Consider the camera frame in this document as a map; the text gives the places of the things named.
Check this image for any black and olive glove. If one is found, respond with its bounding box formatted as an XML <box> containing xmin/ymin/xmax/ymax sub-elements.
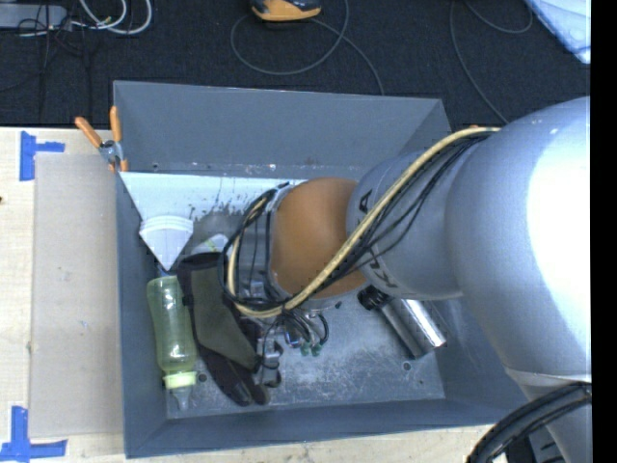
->
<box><xmin>174</xmin><ymin>252</ymin><xmax>272</xmax><ymax>408</ymax></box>

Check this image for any pale flat board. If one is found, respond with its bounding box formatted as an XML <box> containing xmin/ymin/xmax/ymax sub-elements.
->
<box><xmin>27</xmin><ymin>151</ymin><xmax>124</xmax><ymax>441</ymax></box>

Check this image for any silver metal bottle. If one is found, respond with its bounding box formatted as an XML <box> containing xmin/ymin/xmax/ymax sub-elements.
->
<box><xmin>356</xmin><ymin>286</ymin><xmax>448</xmax><ymax>360</ymax></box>

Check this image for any grey metal bin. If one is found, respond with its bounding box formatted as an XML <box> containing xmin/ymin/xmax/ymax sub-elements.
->
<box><xmin>111</xmin><ymin>80</ymin><xmax>529</xmax><ymax>460</ymax></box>

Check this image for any green baby bottle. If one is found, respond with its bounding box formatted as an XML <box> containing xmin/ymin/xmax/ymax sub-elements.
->
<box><xmin>146</xmin><ymin>275</ymin><xmax>200</xmax><ymax>412</ymax></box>

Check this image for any white plastic cup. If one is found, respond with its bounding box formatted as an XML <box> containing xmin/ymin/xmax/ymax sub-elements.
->
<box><xmin>139</xmin><ymin>215</ymin><xmax>195</xmax><ymax>259</ymax></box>

